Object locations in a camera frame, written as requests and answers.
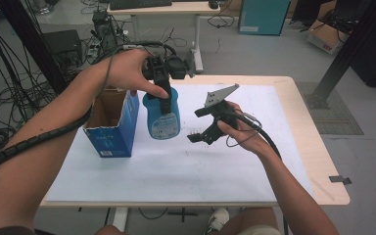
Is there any person's brown sleeve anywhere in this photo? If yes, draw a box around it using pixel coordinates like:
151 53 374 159
0 226 57 235

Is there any black equipment box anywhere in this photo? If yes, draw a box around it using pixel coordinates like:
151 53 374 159
42 29 84 71

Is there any person's right hand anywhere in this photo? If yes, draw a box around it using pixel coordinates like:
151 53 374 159
216 100 277 159

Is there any person's left hand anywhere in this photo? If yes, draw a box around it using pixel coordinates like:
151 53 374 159
106 48 170 100

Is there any person's leg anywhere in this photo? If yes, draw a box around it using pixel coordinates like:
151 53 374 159
209 207 282 235
96 224 128 235

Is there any black metal post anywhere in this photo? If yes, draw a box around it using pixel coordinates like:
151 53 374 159
0 0 72 99
309 0 376 111

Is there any black computer tower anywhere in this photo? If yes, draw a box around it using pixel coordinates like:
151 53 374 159
91 9 121 57

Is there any person's right leg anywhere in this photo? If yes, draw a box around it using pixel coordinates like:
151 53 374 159
209 207 282 235

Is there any black keyboard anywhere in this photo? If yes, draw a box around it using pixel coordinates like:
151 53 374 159
109 0 173 11

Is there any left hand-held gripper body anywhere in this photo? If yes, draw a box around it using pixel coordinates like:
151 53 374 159
142 54 190 82

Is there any dark tape strip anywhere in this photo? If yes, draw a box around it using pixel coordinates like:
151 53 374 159
328 175 353 185

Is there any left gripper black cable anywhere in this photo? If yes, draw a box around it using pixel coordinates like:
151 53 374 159
0 39 179 187

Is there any white table mat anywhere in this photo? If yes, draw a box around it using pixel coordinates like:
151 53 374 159
45 82 315 204

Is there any blue cardboard box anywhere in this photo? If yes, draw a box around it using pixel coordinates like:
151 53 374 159
82 87 140 159

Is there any white desk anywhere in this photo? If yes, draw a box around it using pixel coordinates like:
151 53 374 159
107 1 221 74

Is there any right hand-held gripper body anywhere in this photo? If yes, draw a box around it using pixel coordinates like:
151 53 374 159
194 83 240 130

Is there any brown cardboard box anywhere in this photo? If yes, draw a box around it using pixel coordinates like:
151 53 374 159
306 19 351 55

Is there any person's white shoe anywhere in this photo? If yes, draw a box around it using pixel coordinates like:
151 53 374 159
204 209 230 235

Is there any grey floor mat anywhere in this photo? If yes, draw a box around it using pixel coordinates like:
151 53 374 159
295 81 365 136

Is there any large black case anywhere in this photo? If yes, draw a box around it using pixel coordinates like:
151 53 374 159
351 19 376 88

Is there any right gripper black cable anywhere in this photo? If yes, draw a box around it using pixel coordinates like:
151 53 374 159
231 111 290 235

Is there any tangle of black floor cables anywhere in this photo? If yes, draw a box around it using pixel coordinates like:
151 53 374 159
0 19 63 155

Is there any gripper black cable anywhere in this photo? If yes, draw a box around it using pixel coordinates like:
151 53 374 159
231 111 290 235
0 39 179 187

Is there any person's left leg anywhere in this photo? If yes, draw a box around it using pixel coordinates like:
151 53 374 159
96 224 128 235

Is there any blue plastic bottle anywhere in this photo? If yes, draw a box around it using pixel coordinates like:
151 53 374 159
142 86 181 141

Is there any teal cabinet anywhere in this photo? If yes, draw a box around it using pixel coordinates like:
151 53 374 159
238 0 292 36

